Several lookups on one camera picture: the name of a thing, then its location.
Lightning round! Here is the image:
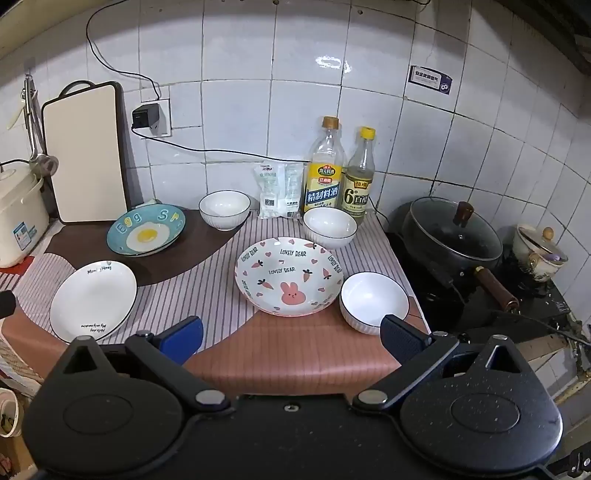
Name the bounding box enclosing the glass pot lid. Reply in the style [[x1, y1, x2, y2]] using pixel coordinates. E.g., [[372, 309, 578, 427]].
[[403, 197, 503, 260]]

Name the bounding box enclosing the cream cutting board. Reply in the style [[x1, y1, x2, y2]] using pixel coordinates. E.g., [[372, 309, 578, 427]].
[[41, 80, 132, 224]]

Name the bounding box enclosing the pink bunny print plate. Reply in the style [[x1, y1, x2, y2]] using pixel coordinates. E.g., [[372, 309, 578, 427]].
[[234, 237, 345, 319]]

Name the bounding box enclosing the striped brown tablecloth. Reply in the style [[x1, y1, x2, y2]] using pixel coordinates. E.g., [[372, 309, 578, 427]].
[[0, 207, 430, 385]]

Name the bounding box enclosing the vinegar bottle yellow cap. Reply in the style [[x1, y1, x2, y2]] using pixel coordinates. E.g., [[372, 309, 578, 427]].
[[342, 127, 376, 226]]

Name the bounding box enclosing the white wall socket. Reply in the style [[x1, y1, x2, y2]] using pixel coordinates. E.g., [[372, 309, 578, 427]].
[[141, 97, 172, 138]]

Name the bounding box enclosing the black power adapter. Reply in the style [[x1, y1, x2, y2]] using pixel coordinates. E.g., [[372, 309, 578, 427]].
[[131, 104, 162, 136]]

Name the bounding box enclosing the white rice cooker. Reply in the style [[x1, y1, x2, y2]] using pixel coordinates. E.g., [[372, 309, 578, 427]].
[[0, 161, 50, 268]]

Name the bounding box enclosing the white plate with black rim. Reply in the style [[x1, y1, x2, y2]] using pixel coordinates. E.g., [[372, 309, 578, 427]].
[[49, 261, 138, 343]]

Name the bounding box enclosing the dark range hood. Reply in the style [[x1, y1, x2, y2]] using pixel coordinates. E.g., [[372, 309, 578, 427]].
[[499, 0, 591, 65]]

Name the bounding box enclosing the metal ladle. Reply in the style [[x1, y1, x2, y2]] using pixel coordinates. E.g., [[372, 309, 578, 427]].
[[23, 74, 59, 177]]

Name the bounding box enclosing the clear salt bag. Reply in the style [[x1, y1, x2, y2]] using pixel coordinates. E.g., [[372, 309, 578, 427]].
[[253, 161, 287, 220], [284, 162, 309, 219]]

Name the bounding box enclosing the black cooking pot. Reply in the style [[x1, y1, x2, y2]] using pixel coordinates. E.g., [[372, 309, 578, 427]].
[[401, 197, 520, 312]]

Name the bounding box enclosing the cooking wine bottle yellow label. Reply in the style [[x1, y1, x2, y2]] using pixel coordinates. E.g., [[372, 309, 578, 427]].
[[303, 116, 347, 215]]

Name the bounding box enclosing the black gas stove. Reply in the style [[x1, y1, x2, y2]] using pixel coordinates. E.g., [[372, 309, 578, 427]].
[[385, 230, 578, 344]]

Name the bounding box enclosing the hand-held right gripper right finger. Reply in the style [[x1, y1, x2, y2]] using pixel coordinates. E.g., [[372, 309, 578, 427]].
[[352, 315, 527, 416]]

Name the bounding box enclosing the blue egg print plate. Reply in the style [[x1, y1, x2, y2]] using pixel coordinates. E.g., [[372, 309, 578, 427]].
[[107, 204, 186, 257]]

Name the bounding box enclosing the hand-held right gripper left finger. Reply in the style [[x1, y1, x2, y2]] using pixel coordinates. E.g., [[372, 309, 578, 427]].
[[58, 316, 232, 416]]

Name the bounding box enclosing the small ceramic pot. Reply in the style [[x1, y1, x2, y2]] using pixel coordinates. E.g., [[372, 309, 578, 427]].
[[513, 224, 568, 282]]

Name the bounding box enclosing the white bowl with dark rim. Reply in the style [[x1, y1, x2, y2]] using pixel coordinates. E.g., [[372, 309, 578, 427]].
[[303, 207, 358, 250], [340, 272, 411, 335], [199, 191, 251, 232]]

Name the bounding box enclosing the white hanging utensil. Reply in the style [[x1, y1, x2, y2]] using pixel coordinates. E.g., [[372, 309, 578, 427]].
[[7, 92, 28, 132]]

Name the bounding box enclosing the small white container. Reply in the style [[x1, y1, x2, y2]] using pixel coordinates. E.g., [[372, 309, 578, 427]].
[[0, 388, 19, 437]]

